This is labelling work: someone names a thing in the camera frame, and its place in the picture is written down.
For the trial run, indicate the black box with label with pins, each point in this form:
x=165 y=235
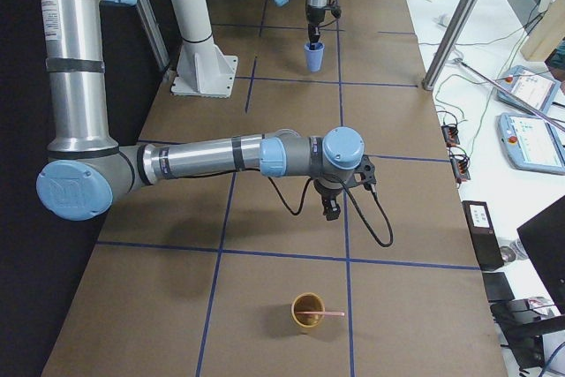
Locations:
x=485 y=245

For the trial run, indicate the orange cup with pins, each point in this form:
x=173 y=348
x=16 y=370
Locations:
x=307 y=301

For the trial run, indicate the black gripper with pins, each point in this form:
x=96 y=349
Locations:
x=315 y=16

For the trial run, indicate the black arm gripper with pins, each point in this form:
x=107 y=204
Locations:
x=327 y=191

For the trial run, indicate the upper teach pendant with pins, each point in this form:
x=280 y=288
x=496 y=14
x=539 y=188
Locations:
x=538 y=89

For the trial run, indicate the orange connector board near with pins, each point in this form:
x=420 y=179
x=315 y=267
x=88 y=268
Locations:
x=460 y=163

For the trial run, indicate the orange connector board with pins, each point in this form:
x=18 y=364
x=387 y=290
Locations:
x=460 y=163
x=450 y=134

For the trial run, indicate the light blue ribbed cup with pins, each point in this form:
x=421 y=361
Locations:
x=314 y=53

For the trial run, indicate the white pedestal column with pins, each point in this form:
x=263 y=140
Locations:
x=202 y=68

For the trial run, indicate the black monitor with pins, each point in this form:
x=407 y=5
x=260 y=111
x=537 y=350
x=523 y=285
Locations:
x=543 y=240

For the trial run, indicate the lower teach pendant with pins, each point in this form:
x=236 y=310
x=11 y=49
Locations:
x=530 y=144

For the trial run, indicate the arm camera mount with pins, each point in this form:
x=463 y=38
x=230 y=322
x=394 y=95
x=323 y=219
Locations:
x=364 y=174

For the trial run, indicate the orange connector board far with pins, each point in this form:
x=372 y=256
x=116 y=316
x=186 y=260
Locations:
x=450 y=134

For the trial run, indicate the teach pendant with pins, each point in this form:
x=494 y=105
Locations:
x=530 y=144
x=538 y=89

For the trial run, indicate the aluminium frame post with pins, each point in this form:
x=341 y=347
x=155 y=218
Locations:
x=448 y=42

